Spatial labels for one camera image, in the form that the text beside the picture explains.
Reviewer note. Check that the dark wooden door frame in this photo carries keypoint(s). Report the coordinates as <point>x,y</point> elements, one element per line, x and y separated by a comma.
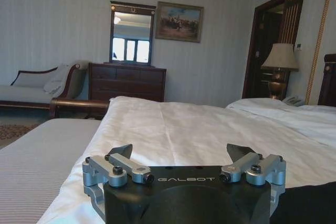
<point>258,48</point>

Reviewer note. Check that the white telephone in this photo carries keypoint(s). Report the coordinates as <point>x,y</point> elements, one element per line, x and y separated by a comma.
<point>294,100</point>

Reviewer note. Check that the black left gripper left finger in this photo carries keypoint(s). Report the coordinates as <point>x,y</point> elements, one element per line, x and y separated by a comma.
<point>119,165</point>

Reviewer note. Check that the grey striped bed sheet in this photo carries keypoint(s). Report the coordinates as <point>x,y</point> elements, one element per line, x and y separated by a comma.
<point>36,155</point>

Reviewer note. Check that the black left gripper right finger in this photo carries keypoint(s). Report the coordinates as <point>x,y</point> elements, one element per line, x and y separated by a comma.
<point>249,165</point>

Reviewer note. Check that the white duvet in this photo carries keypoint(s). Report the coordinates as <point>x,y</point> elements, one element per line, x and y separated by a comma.
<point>199,132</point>

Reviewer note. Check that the white pillow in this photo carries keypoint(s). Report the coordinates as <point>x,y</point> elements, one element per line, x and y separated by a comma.
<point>59,79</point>

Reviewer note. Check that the dark gold striped drape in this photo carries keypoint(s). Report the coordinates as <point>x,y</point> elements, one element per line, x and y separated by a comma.
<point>292,9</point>

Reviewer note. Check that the white wall thermostat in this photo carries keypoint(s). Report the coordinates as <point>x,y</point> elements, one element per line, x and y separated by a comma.
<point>298,46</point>

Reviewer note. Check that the patterned carpet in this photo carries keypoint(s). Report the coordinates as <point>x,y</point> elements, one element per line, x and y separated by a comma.
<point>15,129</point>

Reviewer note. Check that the gold framed painting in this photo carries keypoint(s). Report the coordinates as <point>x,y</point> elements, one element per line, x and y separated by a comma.
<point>179,22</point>

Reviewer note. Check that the dark framed mirror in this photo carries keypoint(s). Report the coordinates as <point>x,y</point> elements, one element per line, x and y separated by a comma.
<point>132,32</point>

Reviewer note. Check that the dark wooden headboard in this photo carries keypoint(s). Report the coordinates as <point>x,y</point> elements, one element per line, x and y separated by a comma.
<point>328,79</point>

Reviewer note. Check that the dark wooden footboard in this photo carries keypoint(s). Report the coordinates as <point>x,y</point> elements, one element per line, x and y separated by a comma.
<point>78,106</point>

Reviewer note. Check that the beige shade table lamp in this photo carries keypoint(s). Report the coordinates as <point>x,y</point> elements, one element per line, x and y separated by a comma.
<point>280,69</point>

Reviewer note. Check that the dark wooden dresser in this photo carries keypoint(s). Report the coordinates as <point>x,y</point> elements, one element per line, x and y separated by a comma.
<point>127,82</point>

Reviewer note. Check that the black garment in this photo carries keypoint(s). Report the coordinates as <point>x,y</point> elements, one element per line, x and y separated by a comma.
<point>307,203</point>

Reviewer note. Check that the grey chaise longue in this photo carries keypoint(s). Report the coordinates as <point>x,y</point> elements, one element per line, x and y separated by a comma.
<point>31,85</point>

